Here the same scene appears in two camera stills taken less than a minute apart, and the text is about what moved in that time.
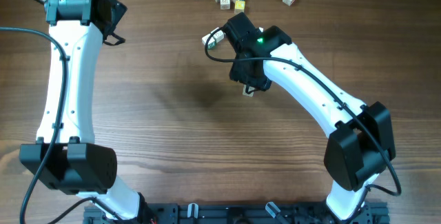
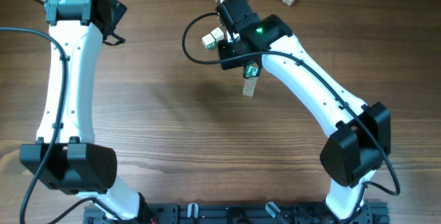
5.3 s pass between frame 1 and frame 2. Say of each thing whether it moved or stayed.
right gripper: moved
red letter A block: stayed
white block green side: stayed
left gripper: stayed
